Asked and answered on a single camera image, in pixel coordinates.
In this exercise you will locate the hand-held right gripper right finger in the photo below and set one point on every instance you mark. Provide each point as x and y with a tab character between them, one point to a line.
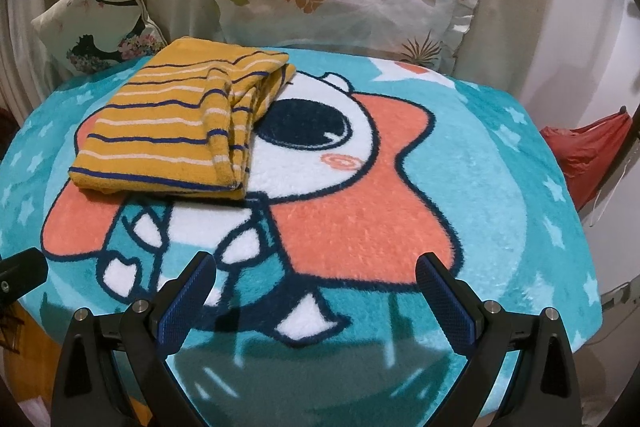
445	302

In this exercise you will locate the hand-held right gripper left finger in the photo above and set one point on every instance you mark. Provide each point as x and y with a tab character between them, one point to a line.
187	302

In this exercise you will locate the orange striped sweater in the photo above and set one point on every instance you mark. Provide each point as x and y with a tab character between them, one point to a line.
165	122

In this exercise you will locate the yellow orange cloth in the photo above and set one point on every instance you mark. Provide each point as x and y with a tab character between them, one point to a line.
35	352

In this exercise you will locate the blue cartoon printed blanket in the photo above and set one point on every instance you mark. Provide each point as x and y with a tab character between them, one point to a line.
375	217

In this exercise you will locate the red cloth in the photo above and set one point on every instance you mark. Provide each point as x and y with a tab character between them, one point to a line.
585	152

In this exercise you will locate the bird print cushion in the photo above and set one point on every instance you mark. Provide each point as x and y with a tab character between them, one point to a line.
95	22

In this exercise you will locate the white floral pillow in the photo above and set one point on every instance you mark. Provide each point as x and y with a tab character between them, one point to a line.
350	2

